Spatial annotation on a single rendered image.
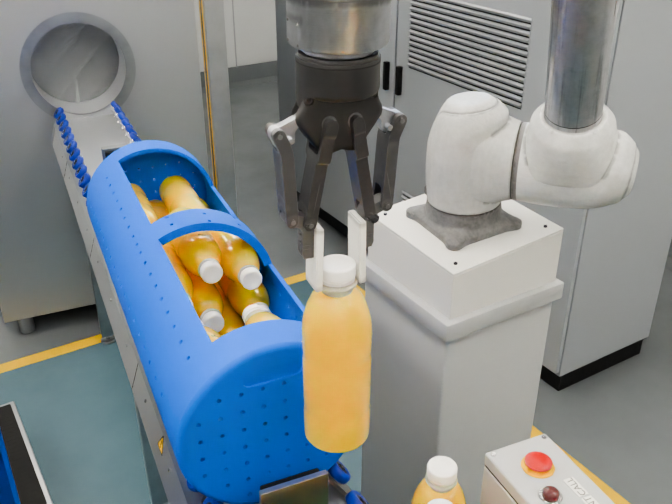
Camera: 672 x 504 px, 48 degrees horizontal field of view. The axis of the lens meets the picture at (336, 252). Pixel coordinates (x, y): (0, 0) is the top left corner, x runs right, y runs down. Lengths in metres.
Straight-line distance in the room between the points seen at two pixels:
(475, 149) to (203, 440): 0.75
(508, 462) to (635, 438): 1.86
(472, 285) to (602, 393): 1.63
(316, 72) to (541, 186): 0.88
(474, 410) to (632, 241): 1.34
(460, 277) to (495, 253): 0.10
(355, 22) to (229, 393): 0.58
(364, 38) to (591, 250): 2.16
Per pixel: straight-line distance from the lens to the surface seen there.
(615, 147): 1.47
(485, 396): 1.73
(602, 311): 2.97
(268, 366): 1.05
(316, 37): 0.64
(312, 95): 0.67
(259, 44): 6.71
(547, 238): 1.62
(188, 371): 1.08
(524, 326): 1.69
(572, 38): 1.29
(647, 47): 2.58
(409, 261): 1.58
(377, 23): 0.65
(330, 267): 0.76
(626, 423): 2.97
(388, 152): 0.73
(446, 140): 1.48
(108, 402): 2.99
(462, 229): 1.56
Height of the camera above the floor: 1.83
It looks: 28 degrees down
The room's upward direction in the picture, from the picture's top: straight up
